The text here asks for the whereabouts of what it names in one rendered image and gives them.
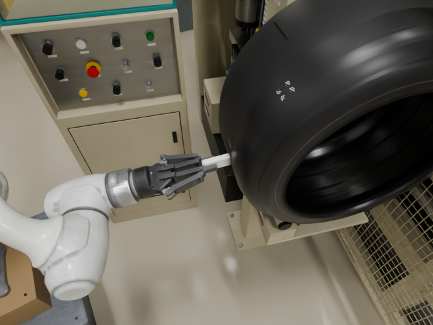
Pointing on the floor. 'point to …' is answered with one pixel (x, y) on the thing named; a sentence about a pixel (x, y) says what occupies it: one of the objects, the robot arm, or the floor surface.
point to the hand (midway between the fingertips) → (216, 162)
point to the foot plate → (242, 243)
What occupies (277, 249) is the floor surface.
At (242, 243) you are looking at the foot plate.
